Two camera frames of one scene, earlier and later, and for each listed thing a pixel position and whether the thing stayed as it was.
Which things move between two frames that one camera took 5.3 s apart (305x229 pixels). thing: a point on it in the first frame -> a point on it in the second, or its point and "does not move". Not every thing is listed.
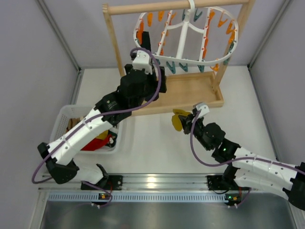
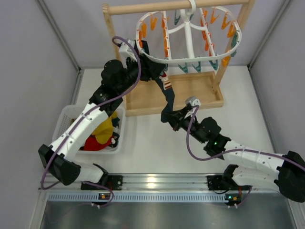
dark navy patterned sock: x=145 y=41 -> x=166 y=86
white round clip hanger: x=194 y=36 does not move
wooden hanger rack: x=189 y=90 does not move
